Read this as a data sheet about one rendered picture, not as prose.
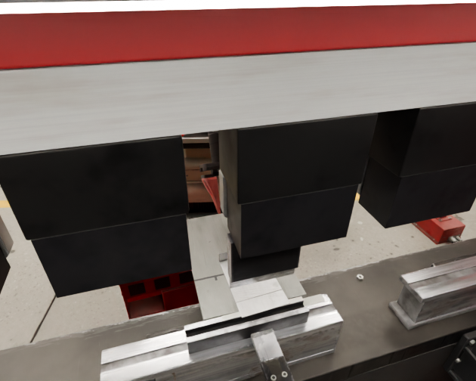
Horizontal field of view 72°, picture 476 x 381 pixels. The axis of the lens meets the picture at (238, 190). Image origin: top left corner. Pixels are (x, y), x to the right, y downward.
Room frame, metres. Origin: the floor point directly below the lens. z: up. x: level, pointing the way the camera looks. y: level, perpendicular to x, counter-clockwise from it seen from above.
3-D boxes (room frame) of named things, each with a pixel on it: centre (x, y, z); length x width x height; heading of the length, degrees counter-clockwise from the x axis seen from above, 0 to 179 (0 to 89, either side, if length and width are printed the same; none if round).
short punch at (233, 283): (0.33, -0.04, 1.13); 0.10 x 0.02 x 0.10; 106
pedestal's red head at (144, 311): (0.64, 0.22, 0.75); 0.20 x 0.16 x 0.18; 108
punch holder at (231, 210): (0.34, -0.06, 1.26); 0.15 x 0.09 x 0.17; 106
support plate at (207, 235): (0.47, 0.01, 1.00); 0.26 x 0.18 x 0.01; 16
